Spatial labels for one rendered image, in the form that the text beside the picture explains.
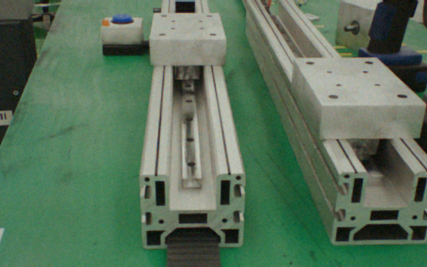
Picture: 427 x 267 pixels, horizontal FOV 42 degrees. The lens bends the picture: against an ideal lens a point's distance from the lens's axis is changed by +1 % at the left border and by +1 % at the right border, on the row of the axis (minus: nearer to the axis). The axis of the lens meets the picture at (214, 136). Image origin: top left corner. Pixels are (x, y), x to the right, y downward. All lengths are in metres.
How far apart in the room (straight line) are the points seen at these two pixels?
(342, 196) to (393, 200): 0.06
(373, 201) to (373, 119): 0.09
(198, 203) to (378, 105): 0.21
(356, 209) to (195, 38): 0.37
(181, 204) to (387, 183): 0.22
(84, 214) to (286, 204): 0.23
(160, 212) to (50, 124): 0.35
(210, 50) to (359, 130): 0.29
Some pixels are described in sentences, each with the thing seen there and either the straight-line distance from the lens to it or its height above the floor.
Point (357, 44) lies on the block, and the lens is 1.22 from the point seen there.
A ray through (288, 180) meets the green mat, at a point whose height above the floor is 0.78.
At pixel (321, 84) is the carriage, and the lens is 0.64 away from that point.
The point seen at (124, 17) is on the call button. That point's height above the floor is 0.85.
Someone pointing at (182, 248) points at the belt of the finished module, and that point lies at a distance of 0.55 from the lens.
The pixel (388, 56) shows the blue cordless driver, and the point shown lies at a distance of 0.97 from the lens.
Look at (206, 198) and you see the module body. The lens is 0.55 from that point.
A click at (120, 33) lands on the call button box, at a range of 1.13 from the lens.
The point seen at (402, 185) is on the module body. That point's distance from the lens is 0.59.
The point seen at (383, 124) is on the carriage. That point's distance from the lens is 0.61.
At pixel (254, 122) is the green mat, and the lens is 0.83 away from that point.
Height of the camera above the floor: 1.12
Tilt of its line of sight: 26 degrees down
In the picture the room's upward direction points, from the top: 1 degrees clockwise
